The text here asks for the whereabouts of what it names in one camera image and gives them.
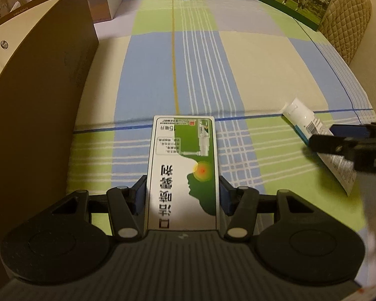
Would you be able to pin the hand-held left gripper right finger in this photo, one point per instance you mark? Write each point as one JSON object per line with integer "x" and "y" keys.
{"x": 224, "y": 197}

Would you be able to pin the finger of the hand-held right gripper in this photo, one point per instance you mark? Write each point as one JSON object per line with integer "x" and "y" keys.
{"x": 347, "y": 130}
{"x": 330, "y": 145}

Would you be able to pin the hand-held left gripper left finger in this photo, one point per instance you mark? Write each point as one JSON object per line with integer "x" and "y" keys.
{"x": 141, "y": 194}

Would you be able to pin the white ointment tube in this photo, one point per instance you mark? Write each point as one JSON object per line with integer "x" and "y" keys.
{"x": 304, "y": 117}

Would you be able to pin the green medicine box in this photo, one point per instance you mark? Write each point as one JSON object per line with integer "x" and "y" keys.
{"x": 181, "y": 163}

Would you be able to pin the brown cardboard box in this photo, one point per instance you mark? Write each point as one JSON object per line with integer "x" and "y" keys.
{"x": 34, "y": 100}

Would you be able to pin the beige quilted chair cover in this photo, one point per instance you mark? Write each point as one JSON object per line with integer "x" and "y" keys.
{"x": 347, "y": 18}

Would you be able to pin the checked tablecloth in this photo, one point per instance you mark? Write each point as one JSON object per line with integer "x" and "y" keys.
{"x": 206, "y": 69}

